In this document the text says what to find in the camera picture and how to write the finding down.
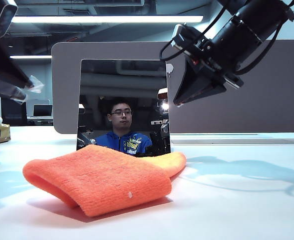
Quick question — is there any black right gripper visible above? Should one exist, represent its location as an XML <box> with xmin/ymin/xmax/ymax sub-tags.
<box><xmin>173</xmin><ymin>34</ymin><xmax>245</xmax><ymax>108</ymax></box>

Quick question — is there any orange microfibre cloth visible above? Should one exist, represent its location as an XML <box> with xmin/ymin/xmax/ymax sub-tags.
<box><xmin>22</xmin><ymin>144</ymin><xmax>187</xmax><ymax>217</ymax></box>

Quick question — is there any rectangular standing mirror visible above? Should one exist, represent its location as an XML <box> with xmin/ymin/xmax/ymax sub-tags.
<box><xmin>76</xmin><ymin>58</ymin><xmax>172</xmax><ymax>158</ymax></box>

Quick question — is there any black office chair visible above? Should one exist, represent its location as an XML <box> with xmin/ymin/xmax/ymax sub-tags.
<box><xmin>0</xmin><ymin>96</ymin><xmax>28</xmax><ymax>127</ymax></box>

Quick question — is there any short ceiling light strip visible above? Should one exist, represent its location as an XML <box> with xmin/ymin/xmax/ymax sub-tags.
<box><xmin>9</xmin><ymin>55</ymin><xmax>52</xmax><ymax>60</ymax></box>

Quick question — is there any yellow-brown tissue pack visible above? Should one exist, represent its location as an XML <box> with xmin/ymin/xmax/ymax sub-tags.
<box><xmin>0</xmin><ymin>123</ymin><xmax>11</xmax><ymax>144</ymax></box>

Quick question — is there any dark background monitor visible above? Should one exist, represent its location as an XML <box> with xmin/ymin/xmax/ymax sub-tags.
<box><xmin>33</xmin><ymin>104</ymin><xmax>54</xmax><ymax>117</ymax></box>

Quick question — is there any wide grey-brown desk partition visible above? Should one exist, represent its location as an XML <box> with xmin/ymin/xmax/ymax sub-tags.
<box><xmin>50</xmin><ymin>39</ymin><xmax>294</xmax><ymax>135</ymax></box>

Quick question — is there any long ceiling light strip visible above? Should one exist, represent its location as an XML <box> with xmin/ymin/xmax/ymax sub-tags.
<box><xmin>10</xmin><ymin>15</ymin><xmax>204</xmax><ymax>24</ymax></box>

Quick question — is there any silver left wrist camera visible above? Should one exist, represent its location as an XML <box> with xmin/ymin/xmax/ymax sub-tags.
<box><xmin>0</xmin><ymin>0</ymin><xmax>18</xmax><ymax>39</ymax></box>

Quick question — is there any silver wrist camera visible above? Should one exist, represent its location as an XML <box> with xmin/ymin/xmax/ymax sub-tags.
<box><xmin>171</xmin><ymin>23</ymin><xmax>207</xmax><ymax>55</ymax></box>
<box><xmin>0</xmin><ymin>0</ymin><xmax>18</xmax><ymax>39</ymax></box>

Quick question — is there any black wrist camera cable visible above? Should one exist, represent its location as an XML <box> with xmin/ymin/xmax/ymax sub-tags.
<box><xmin>160</xmin><ymin>37</ymin><xmax>205</xmax><ymax>62</ymax></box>

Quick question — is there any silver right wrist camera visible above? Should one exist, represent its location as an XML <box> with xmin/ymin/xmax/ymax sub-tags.
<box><xmin>171</xmin><ymin>23</ymin><xmax>207</xmax><ymax>55</ymax></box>

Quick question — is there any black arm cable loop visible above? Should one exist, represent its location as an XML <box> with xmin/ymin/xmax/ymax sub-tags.
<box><xmin>233</xmin><ymin>0</ymin><xmax>294</xmax><ymax>76</ymax></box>

